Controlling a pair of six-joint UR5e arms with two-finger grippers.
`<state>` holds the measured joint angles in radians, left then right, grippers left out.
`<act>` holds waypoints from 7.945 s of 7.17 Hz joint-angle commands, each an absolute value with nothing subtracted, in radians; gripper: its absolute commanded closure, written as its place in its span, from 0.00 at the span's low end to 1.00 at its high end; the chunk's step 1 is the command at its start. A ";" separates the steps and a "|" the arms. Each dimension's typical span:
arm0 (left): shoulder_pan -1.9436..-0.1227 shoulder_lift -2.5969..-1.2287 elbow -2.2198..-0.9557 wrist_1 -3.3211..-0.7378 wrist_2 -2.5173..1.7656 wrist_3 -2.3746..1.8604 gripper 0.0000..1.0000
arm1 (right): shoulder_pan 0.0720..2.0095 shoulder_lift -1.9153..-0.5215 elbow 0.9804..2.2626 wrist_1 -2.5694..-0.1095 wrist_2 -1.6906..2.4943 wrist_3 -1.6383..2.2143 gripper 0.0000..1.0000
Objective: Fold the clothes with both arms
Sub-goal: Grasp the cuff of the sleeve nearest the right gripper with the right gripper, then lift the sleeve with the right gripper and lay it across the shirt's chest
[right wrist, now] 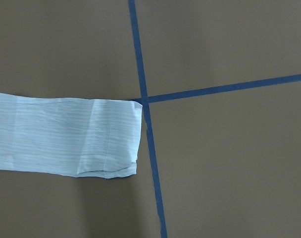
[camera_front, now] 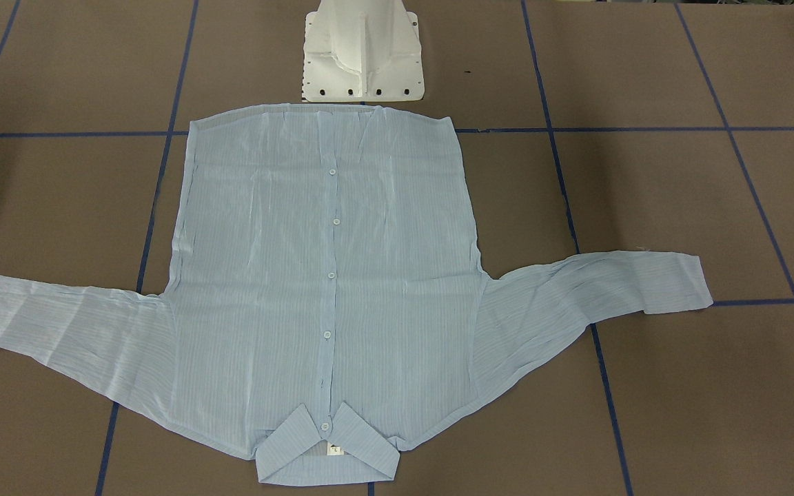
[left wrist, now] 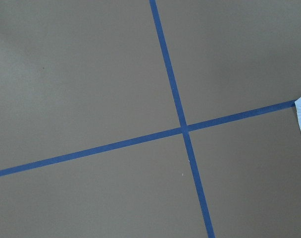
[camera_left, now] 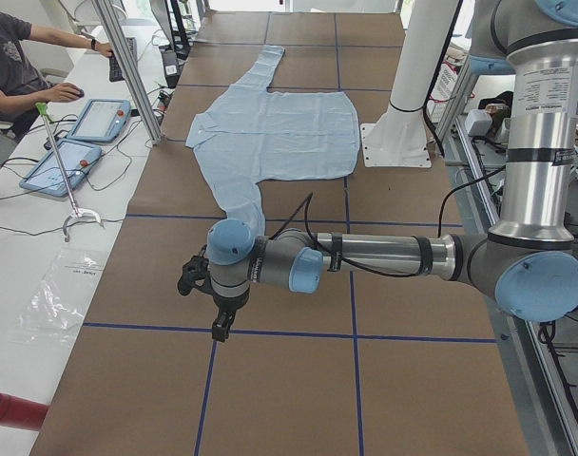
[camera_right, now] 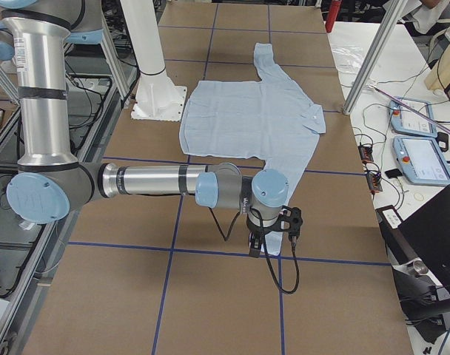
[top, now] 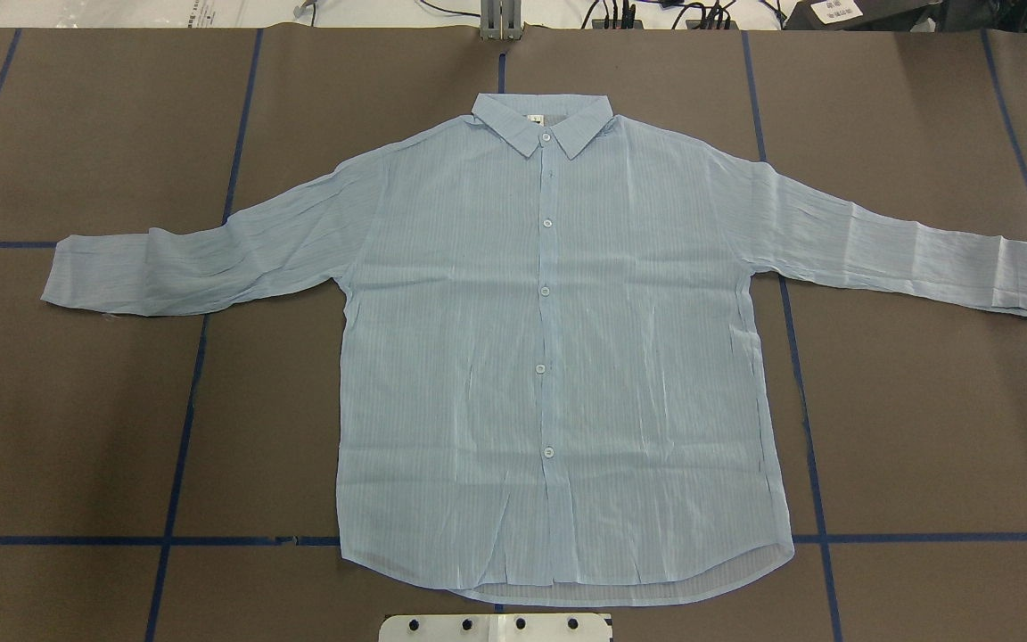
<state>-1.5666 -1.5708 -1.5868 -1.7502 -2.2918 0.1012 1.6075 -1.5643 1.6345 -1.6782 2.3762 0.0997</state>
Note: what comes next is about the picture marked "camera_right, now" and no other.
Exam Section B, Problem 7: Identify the teach pendant tablet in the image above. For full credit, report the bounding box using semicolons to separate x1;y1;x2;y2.
389;97;437;138
393;135;450;186

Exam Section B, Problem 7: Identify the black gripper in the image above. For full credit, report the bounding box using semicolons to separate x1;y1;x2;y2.
246;218;270;257

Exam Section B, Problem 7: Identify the clear plastic bag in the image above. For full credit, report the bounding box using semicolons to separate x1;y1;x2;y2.
331;44;365;75

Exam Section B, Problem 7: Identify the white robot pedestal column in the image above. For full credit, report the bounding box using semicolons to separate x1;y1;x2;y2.
121;0;187;121

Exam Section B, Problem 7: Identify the aluminium frame post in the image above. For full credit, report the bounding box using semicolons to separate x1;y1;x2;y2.
342;0;408;115

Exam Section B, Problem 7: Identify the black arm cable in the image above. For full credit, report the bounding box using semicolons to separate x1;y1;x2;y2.
208;206;300;295

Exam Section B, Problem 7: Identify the light blue button shirt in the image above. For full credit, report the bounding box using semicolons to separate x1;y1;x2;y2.
178;41;327;257

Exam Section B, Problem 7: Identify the black monitor on stand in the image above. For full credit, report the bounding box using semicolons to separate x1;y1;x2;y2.
376;185;450;343

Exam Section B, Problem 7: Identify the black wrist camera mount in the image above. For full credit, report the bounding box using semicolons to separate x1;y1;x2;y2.
278;206;303;243

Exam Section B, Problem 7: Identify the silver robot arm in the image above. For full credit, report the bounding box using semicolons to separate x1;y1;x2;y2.
0;1;302;257

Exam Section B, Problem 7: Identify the upper teach pendant tablet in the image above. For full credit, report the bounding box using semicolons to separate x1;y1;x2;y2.
389;97;437;138

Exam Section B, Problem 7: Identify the red fire extinguisher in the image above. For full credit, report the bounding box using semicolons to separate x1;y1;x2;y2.
325;0;342;33

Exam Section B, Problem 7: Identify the lower teach pendant tablet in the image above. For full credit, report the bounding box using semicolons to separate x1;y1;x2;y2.
393;135;450;186

